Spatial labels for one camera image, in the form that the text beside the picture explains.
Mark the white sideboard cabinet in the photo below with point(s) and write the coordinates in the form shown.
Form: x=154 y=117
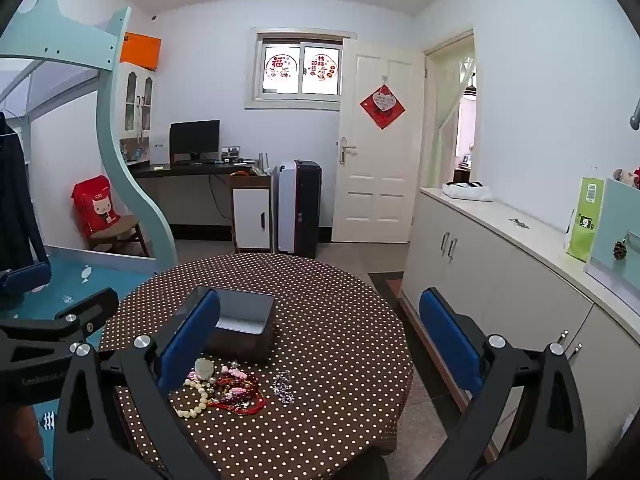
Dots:
x=525 y=290

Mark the pale jade pendant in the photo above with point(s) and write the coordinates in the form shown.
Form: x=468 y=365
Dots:
x=204 y=367

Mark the silver metal tin box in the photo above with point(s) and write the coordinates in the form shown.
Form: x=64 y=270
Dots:
x=240 y=312

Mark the white framed window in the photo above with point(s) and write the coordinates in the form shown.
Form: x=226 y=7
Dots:
x=300 y=100

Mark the green paper bag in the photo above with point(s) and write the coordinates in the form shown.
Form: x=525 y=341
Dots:
x=585 y=220

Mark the clear acrylic stand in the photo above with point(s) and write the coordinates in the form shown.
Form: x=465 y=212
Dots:
x=263 y=164

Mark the light blue gift box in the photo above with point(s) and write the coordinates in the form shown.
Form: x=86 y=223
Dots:
x=612 y=210

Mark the dark wooden desk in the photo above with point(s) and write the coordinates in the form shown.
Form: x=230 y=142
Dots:
x=185 y=170

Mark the sheer doorway curtain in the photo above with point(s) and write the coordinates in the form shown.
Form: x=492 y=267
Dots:
x=450 y=120

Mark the white folded cloth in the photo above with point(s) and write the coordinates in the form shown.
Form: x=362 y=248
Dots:
x=467 y=191

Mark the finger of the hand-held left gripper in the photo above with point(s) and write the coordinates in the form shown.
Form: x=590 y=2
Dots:
x=85 y=312
x=25 y=277

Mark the plush toy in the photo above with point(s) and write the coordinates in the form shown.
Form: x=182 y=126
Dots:
x=627 y=174

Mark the black computer monitor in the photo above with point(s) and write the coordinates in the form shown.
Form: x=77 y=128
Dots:
x=194 y=137

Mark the white panel door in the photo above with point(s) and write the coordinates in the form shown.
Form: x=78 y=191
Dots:
x=375 y=185

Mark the small desk photo box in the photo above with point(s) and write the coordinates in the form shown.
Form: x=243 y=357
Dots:
x=231 y=152

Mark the teal bunk bed frame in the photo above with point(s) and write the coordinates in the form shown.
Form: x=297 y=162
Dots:
x=115 y=160

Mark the wooden chair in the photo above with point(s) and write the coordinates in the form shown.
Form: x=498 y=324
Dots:
x=125 y=227

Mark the white box on desk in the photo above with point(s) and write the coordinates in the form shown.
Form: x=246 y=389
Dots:
x=160 y=154

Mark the red cartoon cat bag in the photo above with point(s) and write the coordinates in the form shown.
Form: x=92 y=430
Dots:
x=97 y=205

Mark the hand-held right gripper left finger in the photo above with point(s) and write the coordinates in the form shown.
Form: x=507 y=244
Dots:
x=190 y=340

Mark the white upright panel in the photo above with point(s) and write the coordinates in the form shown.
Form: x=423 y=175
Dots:
x=287 y=205

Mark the small white door cabinet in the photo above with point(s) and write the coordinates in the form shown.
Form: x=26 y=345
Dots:
x=250 y=220

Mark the brown pine cone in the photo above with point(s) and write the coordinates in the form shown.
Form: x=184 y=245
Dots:
x=620 y=251

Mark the bunch of keys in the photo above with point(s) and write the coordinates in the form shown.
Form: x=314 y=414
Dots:
x=519 y=222

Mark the blue patterned bed mat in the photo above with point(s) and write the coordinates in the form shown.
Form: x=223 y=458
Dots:
x=75 y=280

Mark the blue picture box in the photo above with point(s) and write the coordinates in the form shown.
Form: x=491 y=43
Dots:
x=132 y=151

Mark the round red window sticker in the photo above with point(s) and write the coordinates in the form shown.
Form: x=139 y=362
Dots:
x=279 y=65
x=320 y=65

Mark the person's left forearm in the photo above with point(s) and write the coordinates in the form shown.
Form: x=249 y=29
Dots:
x=17 y=435

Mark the white glass-door cabinet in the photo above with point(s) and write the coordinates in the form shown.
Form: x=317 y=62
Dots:
x=132 y=100

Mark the orange box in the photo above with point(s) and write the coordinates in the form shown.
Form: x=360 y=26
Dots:
x=142 y=51

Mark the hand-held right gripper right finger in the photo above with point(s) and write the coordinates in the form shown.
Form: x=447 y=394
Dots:
x=450 y=340

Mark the dark hanging jacket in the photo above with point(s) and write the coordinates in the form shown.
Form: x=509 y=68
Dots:
x=15 y=195

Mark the brown polka dot tablecloth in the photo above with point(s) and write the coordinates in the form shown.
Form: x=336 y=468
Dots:
x=330 y=335

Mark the red diamond door decoration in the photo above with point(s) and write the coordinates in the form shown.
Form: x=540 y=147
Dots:
x=382 y=107

